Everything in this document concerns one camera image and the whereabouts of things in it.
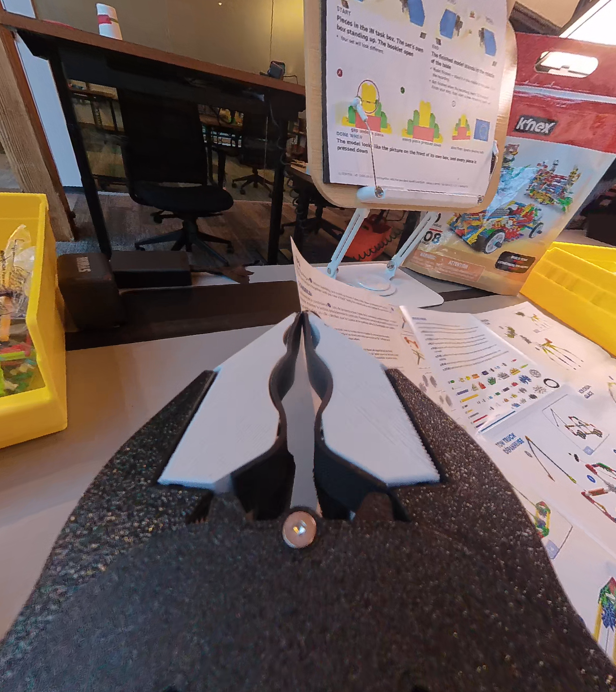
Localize black block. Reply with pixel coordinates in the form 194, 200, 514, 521
57, 252, 124, 332

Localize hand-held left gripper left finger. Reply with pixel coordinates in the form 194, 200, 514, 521
158, 312, 304, 522

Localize yellow plastic bin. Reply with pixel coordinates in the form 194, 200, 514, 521
519, 240, 616, 378
0, 190, 70, 462

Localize dark wooden table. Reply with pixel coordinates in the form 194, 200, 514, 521
0, 8, 309, 266

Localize black power adapter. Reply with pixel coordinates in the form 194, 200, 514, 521
109, 250, 194, 289

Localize black office chair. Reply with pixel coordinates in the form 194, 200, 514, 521
118, 89, 236, 267

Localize white paper cup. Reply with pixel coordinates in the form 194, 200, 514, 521
95, 3, 124, 41

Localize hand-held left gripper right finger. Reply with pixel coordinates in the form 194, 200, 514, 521
302, 312, 442, 521

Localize white printed task sheet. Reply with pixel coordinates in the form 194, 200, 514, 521
323, 0, 509, 199

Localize orange device with coiled cable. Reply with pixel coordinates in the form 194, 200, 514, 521
352, 212, 405, 265

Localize wooden pillar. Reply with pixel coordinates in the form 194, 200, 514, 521
0, 0, 77, 243

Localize fold-out instruction booklet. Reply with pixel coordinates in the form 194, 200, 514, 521
286, 237, 616, 674

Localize red and tan toy box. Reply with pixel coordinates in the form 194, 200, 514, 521
402, 32, 616, 297

